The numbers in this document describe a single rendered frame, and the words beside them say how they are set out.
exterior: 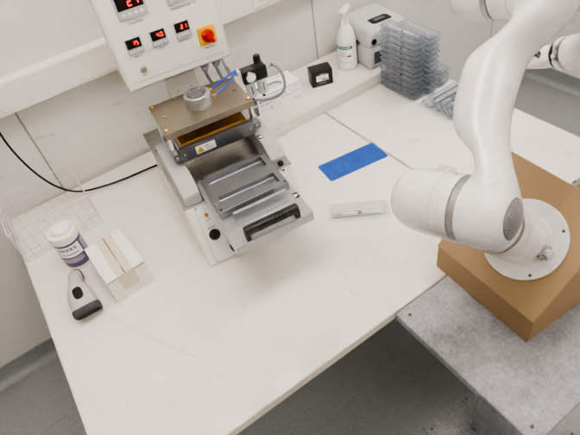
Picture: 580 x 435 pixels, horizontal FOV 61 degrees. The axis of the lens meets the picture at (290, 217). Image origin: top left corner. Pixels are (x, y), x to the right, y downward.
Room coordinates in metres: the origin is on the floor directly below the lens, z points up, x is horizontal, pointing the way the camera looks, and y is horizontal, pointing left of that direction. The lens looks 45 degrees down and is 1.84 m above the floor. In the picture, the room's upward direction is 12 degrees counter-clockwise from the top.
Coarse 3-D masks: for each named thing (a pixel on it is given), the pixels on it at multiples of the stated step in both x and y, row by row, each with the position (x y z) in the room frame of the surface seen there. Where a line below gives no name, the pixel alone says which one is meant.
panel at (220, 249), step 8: (192, 208) 1.05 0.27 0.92; (200, 208) 1.05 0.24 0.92; (208, 208) 1.05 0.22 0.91; (200, 216) 1.04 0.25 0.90; (208, 216) 1.03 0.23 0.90; (200, 224) 1.02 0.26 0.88; (208, 224) 1.03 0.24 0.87; (216, 224) 1.03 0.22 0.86; (208, 232) 1.02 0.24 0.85; (208, 240) 1.00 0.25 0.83; (216, 240) 1.01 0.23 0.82; (224, 240) 1.01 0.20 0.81; (216, 248) 0.99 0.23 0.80; (224, 248) 1.00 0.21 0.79; (216, 256) 0.98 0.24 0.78; (224, 256) 0.98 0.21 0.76
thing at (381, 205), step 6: (336, 204) 1.10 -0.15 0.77; (342, 204) 1.10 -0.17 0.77; (348, 204) 1.09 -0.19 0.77; (354, 204) 1.08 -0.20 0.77; (360, 204) 1.08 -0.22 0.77; (366, 204) 1.07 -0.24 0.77; (372, 204) 1.07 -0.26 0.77; (378, 204) 1.06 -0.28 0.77; (384, 204) 1.06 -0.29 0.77; (330, 210) 1.08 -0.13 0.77; (336, 210) 1.07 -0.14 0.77; (342, 210) 1.07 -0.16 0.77; (348, 210) 1.06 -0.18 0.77; (354, 210) 1.06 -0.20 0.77; (360, 210) 1.05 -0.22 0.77; (366, 210) 1.05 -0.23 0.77; (372, 210) 1.04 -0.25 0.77; (378, 210) 1.04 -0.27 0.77; (384, 210) 1.03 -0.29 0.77; (330, 216) 1.05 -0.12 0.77
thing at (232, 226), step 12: (204, 192) 1.05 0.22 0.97; (276, 192) 0.94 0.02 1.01; (288, 192) 0.98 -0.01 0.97; (252, 204) 0.92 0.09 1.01; (264, 204) 0.92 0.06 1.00; (276, 204) 0.93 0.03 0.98; (288, 204) 0.93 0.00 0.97; (300, 204) 0.92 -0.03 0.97; (216, 216) 0.94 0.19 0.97; (240, 216) 0.90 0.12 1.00; (252, 216) 0.91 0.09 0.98; (264, 216) 0.91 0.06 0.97; (312, 216) 0.89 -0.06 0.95; (228, 228) 0.89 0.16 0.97; (240, 228) 0.88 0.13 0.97; (276, 228) 0.86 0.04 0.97; (288, 228) 0.86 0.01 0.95; (240, 240) 0.84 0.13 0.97; (252, 240) 0.83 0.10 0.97; (264, 240) 0.84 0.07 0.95; (240, 252) 0.82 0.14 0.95
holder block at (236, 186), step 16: (256, 160) 1.12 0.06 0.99; (208, 176) 1.08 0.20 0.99; (224, 176) 1.09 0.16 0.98; (240, 176) 1.05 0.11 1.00; (256, 176) 1.04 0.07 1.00; (272, 176) 1.04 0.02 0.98; (208, 192) 1.01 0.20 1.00; (224, 192) 1.00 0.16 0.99; (240, 192) 1.00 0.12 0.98; (256, 192) 0.97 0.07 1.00; (272, 192) 0.97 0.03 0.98; (224, 208) 0.94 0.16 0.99; (240, 208) 0.94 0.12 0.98
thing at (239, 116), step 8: (240, 112) 1.27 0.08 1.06; (224, 120) 1.25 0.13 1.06; (232, 120) 1.24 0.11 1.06; (240, 120) 1.23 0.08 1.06; (200, 128) 1.23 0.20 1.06; (208, 128) 1.22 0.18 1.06; (216, 128) 1.22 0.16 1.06; (224, 128) 1.21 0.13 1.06; (184, 136) 1.21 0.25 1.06; (192, 136) 1.20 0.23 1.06; (200, 136) 1.19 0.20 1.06; (184, 144) 1.17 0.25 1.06
